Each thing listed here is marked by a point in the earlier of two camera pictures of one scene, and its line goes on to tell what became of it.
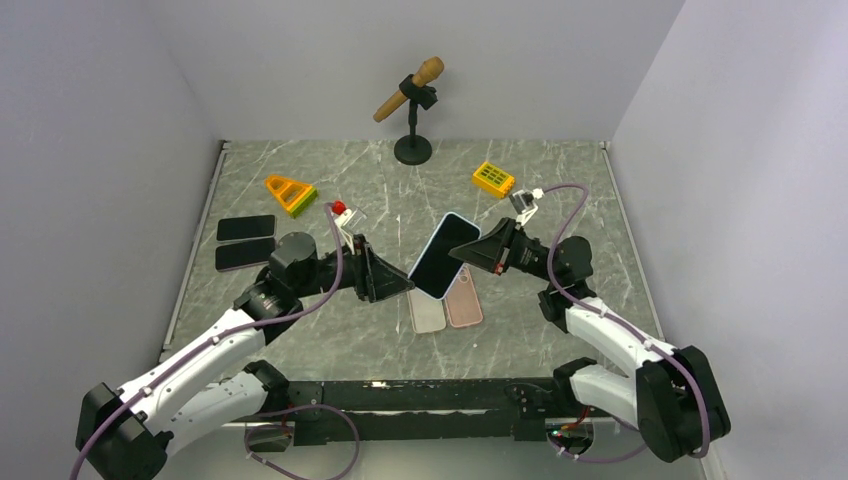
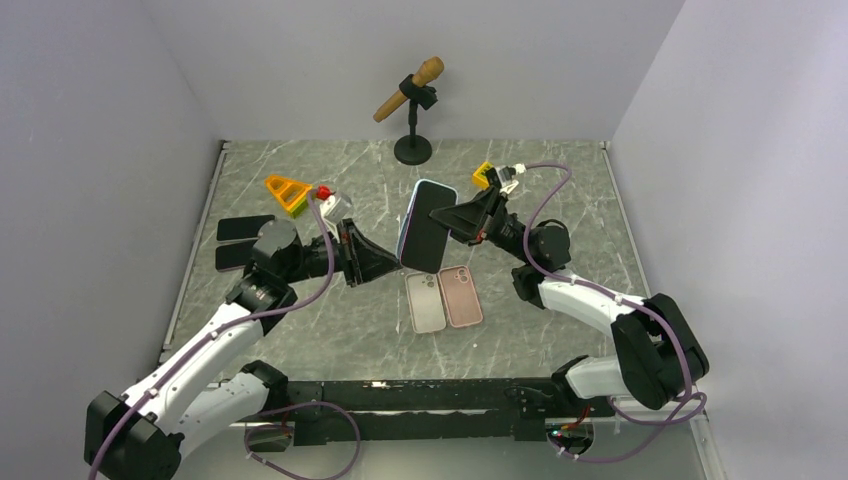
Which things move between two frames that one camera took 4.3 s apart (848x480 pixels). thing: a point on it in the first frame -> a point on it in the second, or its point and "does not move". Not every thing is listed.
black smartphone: (236, 255) does not move
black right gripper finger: (490, 251) -> (466, 220)
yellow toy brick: (493, 179) does not move
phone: (435, 271) -> (423, 240)
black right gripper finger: (509, 229) -> (494, 195)
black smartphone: (245, 228) does not move
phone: (463, 303) does not move
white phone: (428, 313) does not move
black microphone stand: (414, 149) does not move
